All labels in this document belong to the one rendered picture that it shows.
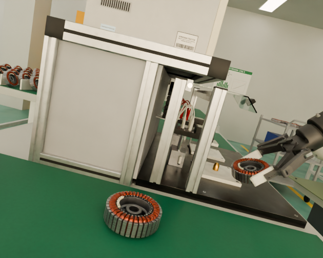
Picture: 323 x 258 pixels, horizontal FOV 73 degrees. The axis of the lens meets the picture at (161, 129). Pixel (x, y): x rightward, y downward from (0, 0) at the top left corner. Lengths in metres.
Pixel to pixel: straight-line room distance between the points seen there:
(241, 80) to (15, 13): 5.07
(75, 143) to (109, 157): 0.10
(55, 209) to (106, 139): 0.21
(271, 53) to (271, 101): 1.24
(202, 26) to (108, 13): 0.27
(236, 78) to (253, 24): 1.37
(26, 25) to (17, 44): 0.35
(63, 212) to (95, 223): 0.07
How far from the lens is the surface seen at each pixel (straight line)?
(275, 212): 0.70
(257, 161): 0.76
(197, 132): 0.74
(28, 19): 4.57
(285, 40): 6.78
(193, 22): 0.70
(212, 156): 0.98
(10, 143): 0.80
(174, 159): 0.75
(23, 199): 0.52
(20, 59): 4.58
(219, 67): 0.54
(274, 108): 6.64
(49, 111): 0.64
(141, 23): 0.70
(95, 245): 0.42
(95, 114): 0.58
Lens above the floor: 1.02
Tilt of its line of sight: 11 degrees down
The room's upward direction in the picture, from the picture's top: 14 degrees clockwise
